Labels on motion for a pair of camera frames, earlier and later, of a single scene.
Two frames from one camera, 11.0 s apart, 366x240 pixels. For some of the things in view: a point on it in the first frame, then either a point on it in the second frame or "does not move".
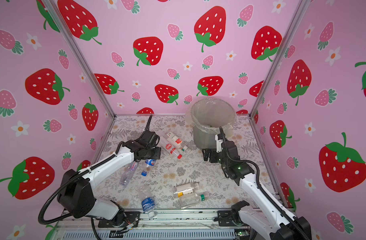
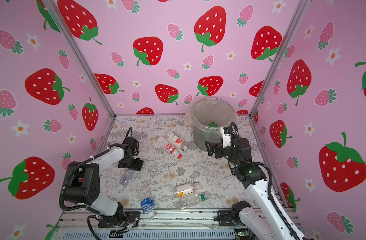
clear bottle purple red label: (128, 174) does not move
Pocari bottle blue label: (148, 201) does not move
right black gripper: (213, 151) → (219, 147)
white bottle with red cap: (170, 148) does not move
